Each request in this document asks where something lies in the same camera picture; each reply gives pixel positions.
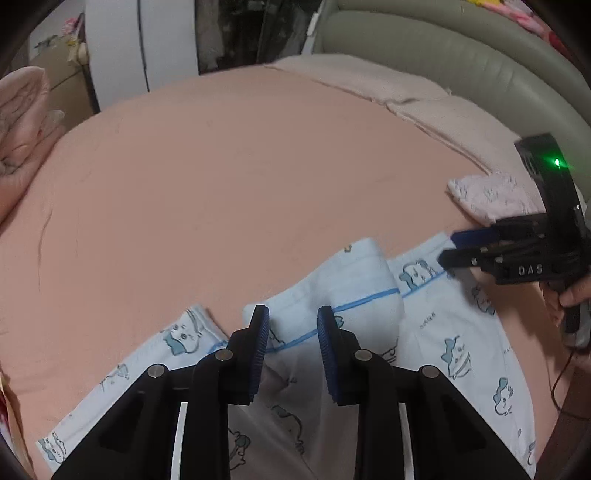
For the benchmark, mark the pink white cat plush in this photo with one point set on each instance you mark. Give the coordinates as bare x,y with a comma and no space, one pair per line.
526,16

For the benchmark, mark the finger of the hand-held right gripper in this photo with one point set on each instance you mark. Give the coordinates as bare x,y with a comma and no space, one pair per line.
466,237
461,259

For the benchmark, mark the pink printed folded garment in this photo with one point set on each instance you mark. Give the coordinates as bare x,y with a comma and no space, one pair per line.
494,196

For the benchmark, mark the glass door wardrobe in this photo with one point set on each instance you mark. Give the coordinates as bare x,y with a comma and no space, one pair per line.
240,32

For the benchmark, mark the light blue printed pajama pants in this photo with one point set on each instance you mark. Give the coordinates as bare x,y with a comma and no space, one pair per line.
452,332

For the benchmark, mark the rolled pink quilt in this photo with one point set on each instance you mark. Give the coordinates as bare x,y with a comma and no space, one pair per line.
23,134

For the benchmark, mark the white wardrobe door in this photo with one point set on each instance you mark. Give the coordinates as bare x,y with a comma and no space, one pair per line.
120,46

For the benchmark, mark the person's right hand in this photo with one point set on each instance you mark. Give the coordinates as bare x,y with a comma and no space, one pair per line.
577,295

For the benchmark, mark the beige pillow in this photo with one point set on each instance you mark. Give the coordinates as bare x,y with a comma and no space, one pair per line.
360,76
461,129

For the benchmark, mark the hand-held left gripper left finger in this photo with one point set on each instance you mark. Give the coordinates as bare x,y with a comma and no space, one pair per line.
262,350

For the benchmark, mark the bed with pink sheet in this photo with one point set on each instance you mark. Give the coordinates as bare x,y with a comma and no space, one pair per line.
207,161

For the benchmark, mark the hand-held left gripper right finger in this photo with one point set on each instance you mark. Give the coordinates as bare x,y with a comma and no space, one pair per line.
324,355

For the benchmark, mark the grey-green padded headboard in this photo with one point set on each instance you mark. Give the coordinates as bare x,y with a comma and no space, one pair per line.
438,41

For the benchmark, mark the beige cabinet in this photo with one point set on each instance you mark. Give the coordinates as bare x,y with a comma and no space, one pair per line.
64,87

